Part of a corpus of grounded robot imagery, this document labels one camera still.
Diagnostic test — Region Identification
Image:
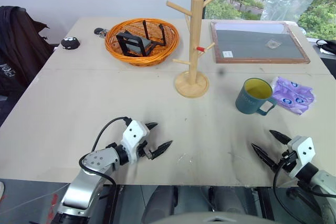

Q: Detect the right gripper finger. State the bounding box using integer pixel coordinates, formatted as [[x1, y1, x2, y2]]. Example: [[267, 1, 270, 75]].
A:
[[269, 130, 292, 145], [251, 143, 279, 168]]

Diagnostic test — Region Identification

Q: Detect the wooden mug tree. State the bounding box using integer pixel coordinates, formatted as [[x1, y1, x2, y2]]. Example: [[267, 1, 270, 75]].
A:
[[166, 0, 229, 99]]

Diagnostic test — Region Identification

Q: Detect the black frame stand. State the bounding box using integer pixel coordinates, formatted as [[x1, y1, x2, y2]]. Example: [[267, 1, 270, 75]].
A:
[[115, 19, 167, 58]]

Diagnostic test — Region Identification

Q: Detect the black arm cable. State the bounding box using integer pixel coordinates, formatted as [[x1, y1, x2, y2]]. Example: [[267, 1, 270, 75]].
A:
[[79, 116, 132, 196], [272, 158, 336, 219]]

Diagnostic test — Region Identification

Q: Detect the clear plastic bag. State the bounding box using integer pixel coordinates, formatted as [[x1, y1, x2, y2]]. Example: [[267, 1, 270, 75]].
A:
[[260, 0, 317, 23]]

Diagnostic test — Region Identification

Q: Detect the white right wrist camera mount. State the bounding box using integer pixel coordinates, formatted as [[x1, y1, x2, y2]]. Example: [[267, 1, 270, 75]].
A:
[[287, 135, 316, 179]]

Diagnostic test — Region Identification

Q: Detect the orange woven basket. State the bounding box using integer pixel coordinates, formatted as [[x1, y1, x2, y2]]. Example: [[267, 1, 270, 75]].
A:
[[104, 18, 181, 67]]

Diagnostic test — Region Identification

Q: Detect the grey robot torso edge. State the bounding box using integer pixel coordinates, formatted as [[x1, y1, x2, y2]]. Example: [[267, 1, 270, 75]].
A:
[[160, 209, 267, 224]]

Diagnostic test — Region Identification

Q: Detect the teal mug yellow inside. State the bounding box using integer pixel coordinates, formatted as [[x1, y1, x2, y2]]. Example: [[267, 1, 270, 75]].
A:
[[235, 77, 278, 116]]

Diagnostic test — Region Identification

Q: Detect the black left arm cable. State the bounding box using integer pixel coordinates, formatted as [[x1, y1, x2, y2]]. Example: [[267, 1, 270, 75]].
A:
[[79, 116, 132, 196]]

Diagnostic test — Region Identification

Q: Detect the black round googly-eyed object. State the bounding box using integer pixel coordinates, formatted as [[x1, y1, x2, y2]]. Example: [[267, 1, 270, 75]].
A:
[[60, 36, 80, 50]]

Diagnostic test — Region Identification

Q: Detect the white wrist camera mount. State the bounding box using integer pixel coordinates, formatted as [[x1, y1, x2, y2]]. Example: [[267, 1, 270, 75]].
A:
[[287, 135, 316, 179], [121, 120, 148, 164]]

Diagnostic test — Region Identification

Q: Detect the purple tissue pack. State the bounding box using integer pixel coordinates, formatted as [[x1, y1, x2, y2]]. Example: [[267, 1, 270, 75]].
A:
[[271, 76, 315, 115]]

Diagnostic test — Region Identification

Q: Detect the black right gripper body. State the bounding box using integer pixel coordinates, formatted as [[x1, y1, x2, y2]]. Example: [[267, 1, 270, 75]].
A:
[[272, 150, 299, 174]]

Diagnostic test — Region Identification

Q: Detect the dark jacket on chair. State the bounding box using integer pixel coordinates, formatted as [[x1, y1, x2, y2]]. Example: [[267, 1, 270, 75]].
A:
[[0, 5, 55, 97]]

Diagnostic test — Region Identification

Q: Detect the small clear plastic packet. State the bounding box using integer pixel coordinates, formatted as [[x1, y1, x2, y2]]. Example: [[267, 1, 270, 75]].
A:
[[265, 39, 281, 49]]

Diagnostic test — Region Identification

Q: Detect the black cable bundle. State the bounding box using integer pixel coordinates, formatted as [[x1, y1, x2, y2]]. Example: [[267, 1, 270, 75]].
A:
[[315, 39, 336, 57]]

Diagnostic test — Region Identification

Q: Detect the wood-framed grey board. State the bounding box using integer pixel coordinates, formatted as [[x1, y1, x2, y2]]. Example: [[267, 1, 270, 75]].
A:
[[210, 20, 311, 65]]

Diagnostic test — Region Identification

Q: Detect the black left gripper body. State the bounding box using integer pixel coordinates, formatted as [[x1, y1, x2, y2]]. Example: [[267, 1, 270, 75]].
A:
[[137, 140, 154, 159]]

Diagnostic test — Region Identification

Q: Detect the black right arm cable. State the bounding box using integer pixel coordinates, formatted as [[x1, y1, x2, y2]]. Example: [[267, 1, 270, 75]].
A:
[[272, 158, 336, 219]]

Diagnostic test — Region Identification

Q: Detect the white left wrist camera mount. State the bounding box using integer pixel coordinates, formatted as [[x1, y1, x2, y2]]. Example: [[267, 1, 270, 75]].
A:
[[121, 120, 148, 164]]

